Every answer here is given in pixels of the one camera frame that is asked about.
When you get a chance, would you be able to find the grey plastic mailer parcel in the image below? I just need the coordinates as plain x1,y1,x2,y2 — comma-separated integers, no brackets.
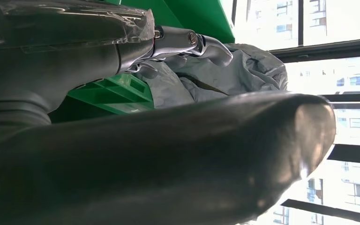
135,43,289,109

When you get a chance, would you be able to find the green plastic crate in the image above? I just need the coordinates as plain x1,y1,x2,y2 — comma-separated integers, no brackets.
48,0,236,124

